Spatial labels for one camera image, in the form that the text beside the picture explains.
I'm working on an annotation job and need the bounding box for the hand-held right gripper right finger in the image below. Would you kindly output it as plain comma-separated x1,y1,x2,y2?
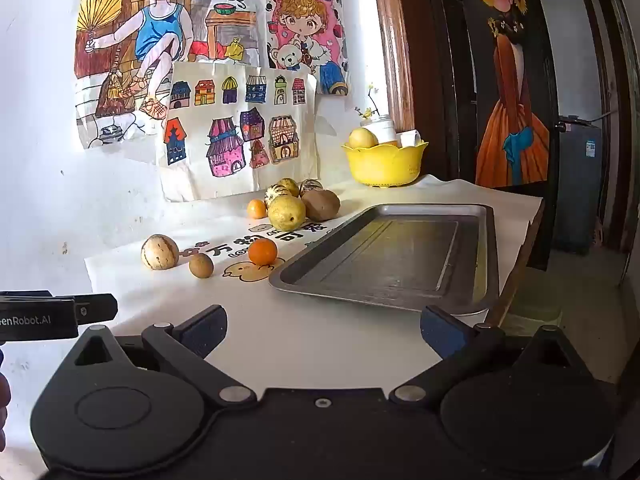
389,305,576,408

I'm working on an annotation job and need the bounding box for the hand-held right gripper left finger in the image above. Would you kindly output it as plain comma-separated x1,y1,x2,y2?
74,304,258,408

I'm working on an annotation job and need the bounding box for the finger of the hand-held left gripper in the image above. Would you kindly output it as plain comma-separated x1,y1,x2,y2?
74,293,119,324

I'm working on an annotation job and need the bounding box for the small brown round fruit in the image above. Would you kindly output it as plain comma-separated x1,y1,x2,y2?
188,253,214,278

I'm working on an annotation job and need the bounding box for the large cream striped melon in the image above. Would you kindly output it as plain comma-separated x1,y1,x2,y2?
140,234,180,271

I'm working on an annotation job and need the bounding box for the metal tray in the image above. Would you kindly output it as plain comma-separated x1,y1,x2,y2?
268,203,501,316

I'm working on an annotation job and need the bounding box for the yellow pear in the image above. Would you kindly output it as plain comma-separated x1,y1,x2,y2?
267,195,307,232

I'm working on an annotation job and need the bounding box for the white printed tablecloth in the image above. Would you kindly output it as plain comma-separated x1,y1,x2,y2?
85,175,546,411

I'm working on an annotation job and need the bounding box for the yellow plastic bowl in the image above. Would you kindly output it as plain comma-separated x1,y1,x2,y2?
341,141,430,188

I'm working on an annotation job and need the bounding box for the grey appliance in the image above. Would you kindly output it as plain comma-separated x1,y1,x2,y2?
550,116,603,256

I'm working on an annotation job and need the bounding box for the coloured houses drawing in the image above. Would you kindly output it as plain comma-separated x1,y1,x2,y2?
155,62,321,203

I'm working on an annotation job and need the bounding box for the pale yellow round fruit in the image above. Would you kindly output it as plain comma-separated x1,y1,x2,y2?
348,127,379,150

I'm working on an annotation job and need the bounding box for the white jar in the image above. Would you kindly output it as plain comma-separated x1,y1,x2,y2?
360,115,397,144

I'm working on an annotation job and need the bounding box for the woman in orange dress painting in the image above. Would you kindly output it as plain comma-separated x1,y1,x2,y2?
457,0,558,188

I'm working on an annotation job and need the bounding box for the yellow flower sprig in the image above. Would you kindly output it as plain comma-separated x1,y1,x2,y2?
355,82,388,121

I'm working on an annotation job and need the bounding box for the dark wooden door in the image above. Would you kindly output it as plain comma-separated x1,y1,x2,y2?
415,0,561,271

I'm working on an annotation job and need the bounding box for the boy with fan drawing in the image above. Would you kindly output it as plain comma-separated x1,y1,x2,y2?
74,0,266,150

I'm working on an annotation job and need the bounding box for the girl with bear drawing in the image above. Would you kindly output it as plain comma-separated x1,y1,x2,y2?
265,0,351,97

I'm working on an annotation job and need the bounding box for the brown wooden door frame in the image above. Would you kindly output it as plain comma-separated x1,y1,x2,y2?
370,0,416,131

